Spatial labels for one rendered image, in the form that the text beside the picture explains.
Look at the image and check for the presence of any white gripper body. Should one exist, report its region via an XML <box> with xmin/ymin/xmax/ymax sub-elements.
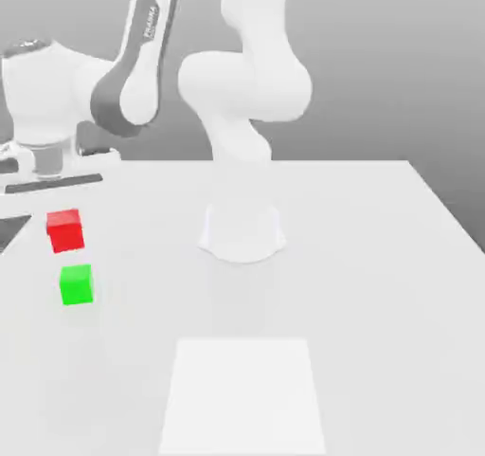
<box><xmin>0</xmin><ymin>173</ymin><xmax>105</xmax><ymax>198</ymax></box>

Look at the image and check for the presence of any small red cube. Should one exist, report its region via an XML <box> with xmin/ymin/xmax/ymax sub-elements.
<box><xmin>45</xmin><ymin>208</ymin><xmax>86</xmax><ymax>255</ymax></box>

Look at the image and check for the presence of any small green cube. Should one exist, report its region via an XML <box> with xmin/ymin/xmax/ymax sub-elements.
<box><xmin>59</xmin><ymin>263</ymin><xmax>95</xmax><ymax>307</ymax></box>

